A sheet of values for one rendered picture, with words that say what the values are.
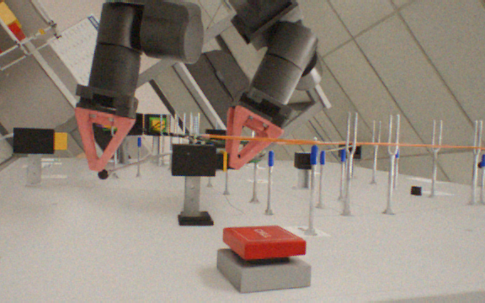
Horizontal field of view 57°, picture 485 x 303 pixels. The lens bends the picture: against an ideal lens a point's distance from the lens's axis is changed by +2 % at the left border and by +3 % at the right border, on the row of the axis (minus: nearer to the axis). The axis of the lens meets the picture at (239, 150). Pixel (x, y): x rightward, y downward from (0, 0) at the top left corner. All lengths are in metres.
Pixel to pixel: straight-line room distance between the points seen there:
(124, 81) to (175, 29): 0.09
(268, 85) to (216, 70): 1.08
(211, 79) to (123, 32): 1.09
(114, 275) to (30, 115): 7.93
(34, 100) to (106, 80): 7.75
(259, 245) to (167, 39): 0.29
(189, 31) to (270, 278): 0.31
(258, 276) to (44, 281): 0.15
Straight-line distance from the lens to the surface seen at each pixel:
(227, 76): 1.65
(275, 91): 0.56
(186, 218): 0.51
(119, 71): 0.55
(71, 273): 0.37
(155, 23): 0.53
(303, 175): 0.86
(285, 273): 0.33
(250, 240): 0.32
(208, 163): 0.56
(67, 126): 1.47
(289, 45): 0.58
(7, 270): 0.39
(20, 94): 8.34
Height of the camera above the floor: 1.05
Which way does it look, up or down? 15 degrees up
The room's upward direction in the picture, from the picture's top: 53 degrees clockwise
